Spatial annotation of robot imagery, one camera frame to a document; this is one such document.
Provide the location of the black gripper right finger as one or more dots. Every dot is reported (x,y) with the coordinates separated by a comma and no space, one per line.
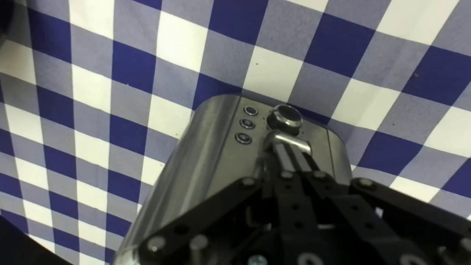
(382,220)

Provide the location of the silver metal toaster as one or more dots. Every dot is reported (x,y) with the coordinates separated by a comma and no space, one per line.
(206,156)

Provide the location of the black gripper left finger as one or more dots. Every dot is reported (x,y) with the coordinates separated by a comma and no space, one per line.
(215,220)

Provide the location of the blue white checkered cloth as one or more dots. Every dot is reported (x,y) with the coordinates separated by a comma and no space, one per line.
(122,73)

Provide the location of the black chrome toaster lever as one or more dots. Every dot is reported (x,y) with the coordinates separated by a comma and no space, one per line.
(285,117)

